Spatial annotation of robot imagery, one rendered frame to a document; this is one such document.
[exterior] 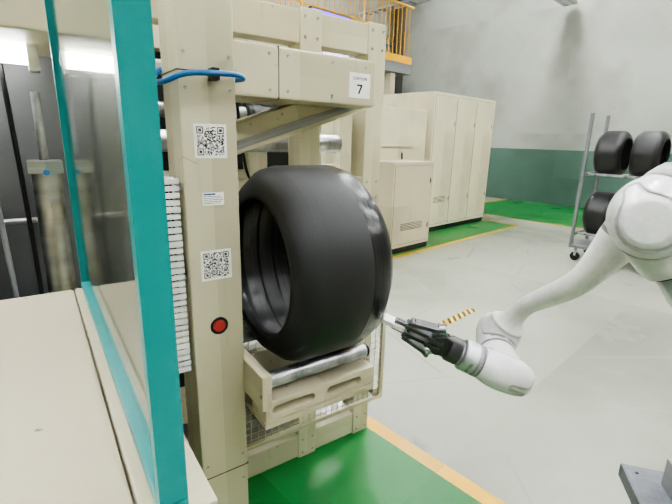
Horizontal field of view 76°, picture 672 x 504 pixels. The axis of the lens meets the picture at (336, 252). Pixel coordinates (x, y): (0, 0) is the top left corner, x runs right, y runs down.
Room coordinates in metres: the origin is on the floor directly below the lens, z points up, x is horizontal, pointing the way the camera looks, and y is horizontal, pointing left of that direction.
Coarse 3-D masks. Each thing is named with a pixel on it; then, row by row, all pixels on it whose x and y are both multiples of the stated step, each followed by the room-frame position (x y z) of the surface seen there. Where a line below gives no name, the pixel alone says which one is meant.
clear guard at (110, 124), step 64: (64, 0) 0.49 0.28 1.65; (128, 0) 0.23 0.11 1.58; (64, 64) 0.57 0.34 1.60; (128, 64) 0.23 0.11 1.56; (64, 128) 0.67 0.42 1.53; (128, 128) 0.23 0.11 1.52; (128, 192) 0.23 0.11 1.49; (128, 256) 0.29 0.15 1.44; (128, 320) 0.32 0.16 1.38; (128, 384) 0.35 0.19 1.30
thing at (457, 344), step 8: (432, 336) 1.09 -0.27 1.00; (440, 336) 1.08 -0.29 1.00; (448, 336) 1.08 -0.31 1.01; (456, 336) 1.10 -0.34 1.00; (432, 344) 1.10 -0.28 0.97; (448, 344) 1.08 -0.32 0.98; (456, 344) 1.07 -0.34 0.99; (464, 344) 1.08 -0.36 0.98; (432, 352) 1.11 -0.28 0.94; (440, 352) 1.10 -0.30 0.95; (448, 352) 1.06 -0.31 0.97; (456, 352) 1.06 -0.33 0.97; (448, 360) 1.07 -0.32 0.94; (456, 360) 1.06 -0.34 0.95
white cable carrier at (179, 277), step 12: (168, 180) 0.95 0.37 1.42; (168, 192) 0.96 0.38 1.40; (168, 204) 0.95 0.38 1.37; (168, 216) 0.95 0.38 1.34; (180, 216) 0.96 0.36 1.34; (168, 228) 0.95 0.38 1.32; (180, 228) 0.96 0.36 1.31; (180, 252) 0.96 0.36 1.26; (180, 264) 0.96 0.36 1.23; (180, 276) 0.96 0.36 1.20; (180, 288) 0.96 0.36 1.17; (180, 300) 0.96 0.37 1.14; (180, 312) 0.98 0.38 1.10; (180, 324) 0.95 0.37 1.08; (180, 336) 0.95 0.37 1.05; (180, 348) 0.95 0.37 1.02; (180, 360) 0.95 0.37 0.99; (180, 372) 0.95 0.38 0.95
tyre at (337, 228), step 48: (240, 192) 1.25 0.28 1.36; (288, 192) 1.06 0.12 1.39; (336, 192) 1.09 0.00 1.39; (240, 240) 1.38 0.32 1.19; (288, 240) 1.00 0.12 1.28; (336, 240) 0.99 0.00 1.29; (384, 240) 1.08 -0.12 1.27; (288, 288) 1.44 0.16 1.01; (336, 288) 0.96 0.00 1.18; (384, 288) 1.05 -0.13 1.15; (288, 336) 1.01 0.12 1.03; (336, 336) 1.01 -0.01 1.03
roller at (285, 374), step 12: (348, 348) 1.16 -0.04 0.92; (360, 348) 1.17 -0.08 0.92; (312, 360) 1.08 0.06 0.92; (324, 360) 1.09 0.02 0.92; (336, 360) 1.11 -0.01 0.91; (348, 360) 1.13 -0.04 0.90; (276, 372) 1.02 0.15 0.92; (288, 372) 1.03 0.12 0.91; (300, 372) 1.04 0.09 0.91; (312, 372) 1.06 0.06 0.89; (276, 384) 1.00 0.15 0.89
